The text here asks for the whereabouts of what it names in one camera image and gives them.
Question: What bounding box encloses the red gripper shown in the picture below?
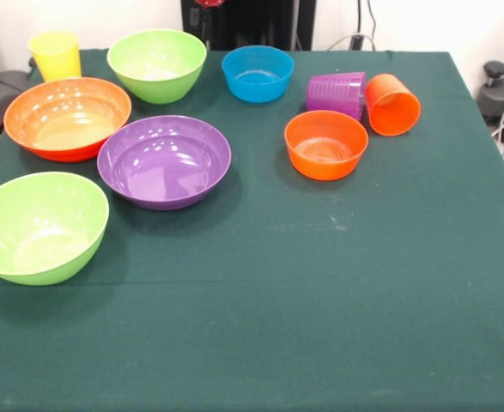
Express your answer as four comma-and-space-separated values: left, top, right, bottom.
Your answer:
189, 0, 228, 26

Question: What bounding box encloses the purple plastic cup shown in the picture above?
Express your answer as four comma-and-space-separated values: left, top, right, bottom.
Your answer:
306, 71, 367, 123

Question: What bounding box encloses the small orange plastic bowl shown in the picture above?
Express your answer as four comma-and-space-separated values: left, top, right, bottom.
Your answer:
283, 109, 370, 182

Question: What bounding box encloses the orange plastic cup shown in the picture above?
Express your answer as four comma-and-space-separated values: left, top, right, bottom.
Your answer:
364, 73, 422, 137

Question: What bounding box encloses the lime green plastic bowl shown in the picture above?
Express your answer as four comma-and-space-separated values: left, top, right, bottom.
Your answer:
0, 171, 110, 287
106, 28, 208, 105

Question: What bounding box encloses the blue plastic bowl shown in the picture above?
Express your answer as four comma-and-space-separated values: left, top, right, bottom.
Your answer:
221, 45, 295, 104

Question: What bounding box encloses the yellow plastic cup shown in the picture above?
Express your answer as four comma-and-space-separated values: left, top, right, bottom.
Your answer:
27, 30, 82, 83

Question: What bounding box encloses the purple plastic bowl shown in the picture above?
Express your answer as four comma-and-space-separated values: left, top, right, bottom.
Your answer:
96, 114, 233, 211

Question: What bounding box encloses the wide orange plastic bowl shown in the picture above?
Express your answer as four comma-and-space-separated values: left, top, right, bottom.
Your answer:
3, 76, 132, 163

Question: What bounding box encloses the black office chair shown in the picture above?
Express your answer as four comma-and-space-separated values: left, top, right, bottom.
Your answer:
0, 32, 33, 138

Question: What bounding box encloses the dark green tablecloth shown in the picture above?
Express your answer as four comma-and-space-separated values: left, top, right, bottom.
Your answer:
0, 47, 504, 412

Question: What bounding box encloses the black stand with knob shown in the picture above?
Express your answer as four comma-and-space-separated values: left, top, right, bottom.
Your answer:
477, 61, 504, 125

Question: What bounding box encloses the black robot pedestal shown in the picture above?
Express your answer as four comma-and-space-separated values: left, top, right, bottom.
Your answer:
181, 0, 317, 52

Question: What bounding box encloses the grey cable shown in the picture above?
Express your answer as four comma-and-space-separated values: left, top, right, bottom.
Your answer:
326, 33, 377, 52

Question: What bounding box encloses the black hanging cable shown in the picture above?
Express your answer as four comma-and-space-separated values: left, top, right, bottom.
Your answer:
365, 0, 380, 36

